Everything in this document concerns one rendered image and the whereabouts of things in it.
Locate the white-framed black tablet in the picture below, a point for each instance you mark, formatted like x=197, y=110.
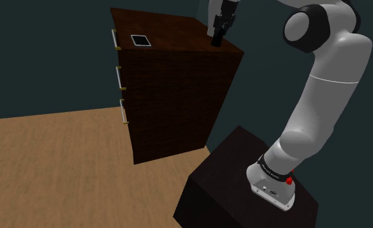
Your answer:
x=140, y=40

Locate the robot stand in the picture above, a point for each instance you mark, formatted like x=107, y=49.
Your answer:
x=224, y=189

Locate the dark brown chest of drawers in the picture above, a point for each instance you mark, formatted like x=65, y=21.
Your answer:
x=174, y=101

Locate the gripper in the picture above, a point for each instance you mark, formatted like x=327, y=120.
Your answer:
x=225, y=19

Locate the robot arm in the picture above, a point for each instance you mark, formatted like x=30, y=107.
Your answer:
x=328, y=94

